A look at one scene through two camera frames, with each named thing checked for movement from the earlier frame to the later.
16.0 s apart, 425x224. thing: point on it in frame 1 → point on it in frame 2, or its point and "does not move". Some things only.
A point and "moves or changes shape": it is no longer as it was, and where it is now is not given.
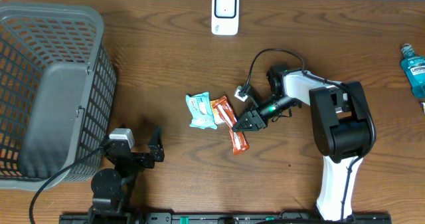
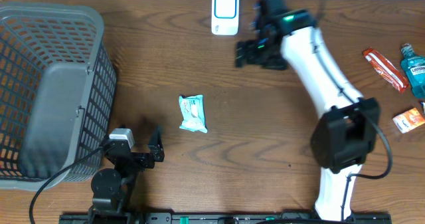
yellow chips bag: (422, 104) does not move
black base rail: (224, 218) does not move
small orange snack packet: (218, 119) → (409, 121)
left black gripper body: (141, 160) does not move
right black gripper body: (260, 119) → (263, 52)
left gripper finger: (155, 145) does not move
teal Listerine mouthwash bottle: (414, 68) does not move
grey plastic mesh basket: (58, 92) does not move
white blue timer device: (225, 12) does not move
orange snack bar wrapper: (225, 111) → (388, 69)
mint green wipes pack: (201, 110) moves or changes shape
